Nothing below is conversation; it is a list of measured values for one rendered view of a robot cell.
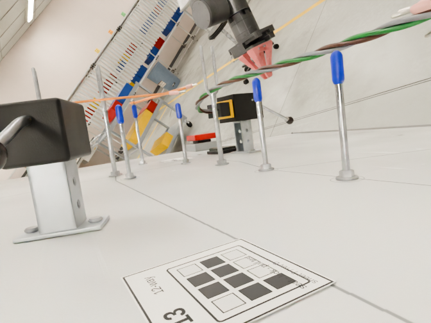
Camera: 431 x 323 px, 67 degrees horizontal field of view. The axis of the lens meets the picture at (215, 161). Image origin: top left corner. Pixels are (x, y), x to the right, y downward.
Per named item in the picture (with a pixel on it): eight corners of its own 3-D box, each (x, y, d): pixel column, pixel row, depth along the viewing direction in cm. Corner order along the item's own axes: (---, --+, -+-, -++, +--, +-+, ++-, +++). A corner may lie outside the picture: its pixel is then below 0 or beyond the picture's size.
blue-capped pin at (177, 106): (193, 162, 46) (184, 101, 45) (184, 164, 45) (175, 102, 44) (187, 162, 47) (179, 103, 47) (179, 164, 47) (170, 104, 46)
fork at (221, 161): (224, 163, 41) (208, 47, 39) (233, 163, 39) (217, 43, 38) (211, 165, 40) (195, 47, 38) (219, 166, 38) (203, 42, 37)
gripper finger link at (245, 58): (271, 77, 70) (252, 36, 68) (251, 86, 76) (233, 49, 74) (290, 66, 73) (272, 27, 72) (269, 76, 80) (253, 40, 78)
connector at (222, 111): (244, 114, 49) (242, 100, 49) (220, 116, 46) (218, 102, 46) (231, 116, 52) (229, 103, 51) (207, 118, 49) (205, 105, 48)
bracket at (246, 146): (261, 150, 50) (257, 118, 50) (249, 153, 49) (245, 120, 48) (242, 151, 54) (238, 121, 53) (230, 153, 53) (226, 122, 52)
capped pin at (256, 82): (255, 172, 31) (244, 79, 30) (263, 168, 32) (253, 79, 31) (269, 171, 30) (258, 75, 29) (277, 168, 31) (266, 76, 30)
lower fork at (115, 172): (107, 176, 43) (88, 68, 42) (120, 173, 44) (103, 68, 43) (109, 177, 42) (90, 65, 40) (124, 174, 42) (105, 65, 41)
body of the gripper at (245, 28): (257, 40, 68) (242, 6, 67) (230, 57, 77) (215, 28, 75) (277, 31, 71) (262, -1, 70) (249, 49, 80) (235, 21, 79)
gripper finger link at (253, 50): (267, 79, 71) (247, 39, 70) (247, 88, 77) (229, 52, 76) (285, 68, 75) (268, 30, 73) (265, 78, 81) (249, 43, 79)
